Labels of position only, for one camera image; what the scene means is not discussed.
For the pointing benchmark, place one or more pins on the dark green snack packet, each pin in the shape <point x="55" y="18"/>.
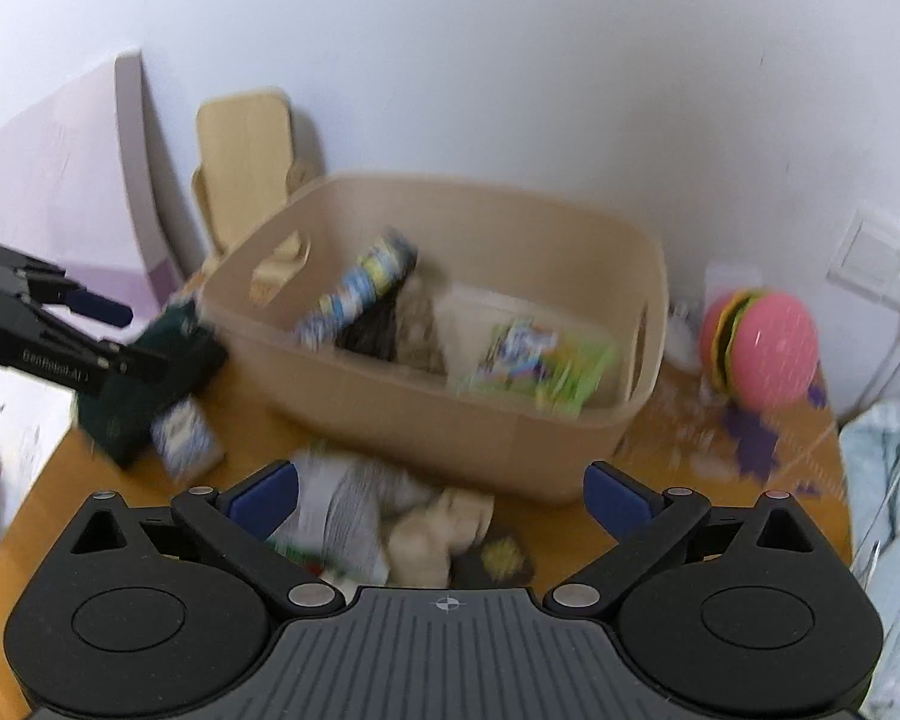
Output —
<point x="187" y="360"/>

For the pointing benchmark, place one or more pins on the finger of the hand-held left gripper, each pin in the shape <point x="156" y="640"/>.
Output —
<point x="101" y="307"/>
<point x="120" y="364"/>

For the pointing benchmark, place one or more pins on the beige plastic storage bin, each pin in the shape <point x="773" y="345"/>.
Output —
<point x="390" y="420"/>

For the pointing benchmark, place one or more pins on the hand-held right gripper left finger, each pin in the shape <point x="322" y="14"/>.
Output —
<point x="270" y="499"/>

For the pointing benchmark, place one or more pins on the pink burger ball toy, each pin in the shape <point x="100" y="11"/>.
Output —
<point x="772" y="349"/>

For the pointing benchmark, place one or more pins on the white grey printed snack bag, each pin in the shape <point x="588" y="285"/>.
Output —
<point x="345" y="502"/>

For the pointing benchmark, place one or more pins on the small blue white carton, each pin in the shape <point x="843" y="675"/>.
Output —
<point x="187" y="439"/>

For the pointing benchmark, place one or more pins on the white wall socket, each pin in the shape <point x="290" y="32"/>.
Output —
<point x="874" y="251"/>

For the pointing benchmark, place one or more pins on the purple floral table mat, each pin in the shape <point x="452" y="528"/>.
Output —
<point x="754" y="442"/>

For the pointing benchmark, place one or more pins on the wooden desktop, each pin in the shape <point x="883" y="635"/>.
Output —
<point x="255" y="427"/>

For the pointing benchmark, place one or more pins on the small black packet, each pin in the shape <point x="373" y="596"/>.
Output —
<point x="499" y="555"/>

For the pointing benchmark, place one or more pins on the pale purple box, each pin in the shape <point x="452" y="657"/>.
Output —
<point x="67" y="187"/>

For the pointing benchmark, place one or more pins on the green cartoon snack packet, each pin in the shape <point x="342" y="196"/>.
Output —
<point x="540" y="364"/>

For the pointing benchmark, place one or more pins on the light wooden stand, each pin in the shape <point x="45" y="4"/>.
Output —
<point x="244" y="157"/>

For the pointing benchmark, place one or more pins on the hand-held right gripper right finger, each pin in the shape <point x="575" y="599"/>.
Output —
<point x="615" y="499"/>

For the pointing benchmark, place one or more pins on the blue cartoon snack packet strip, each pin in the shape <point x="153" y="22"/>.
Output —
<point x="356" y="289"/>

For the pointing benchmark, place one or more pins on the beige plush toy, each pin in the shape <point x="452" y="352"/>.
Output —
<point x="435" y="532"/>

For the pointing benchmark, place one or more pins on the dark brown patterned pouch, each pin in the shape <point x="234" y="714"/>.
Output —
<point x="390" y="330"/>

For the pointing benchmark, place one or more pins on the white printed cloth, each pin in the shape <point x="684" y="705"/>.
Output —
<point x="22" y="420"/>

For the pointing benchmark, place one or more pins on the light blue cloth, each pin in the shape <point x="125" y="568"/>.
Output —
<point x="892" y="540"/>

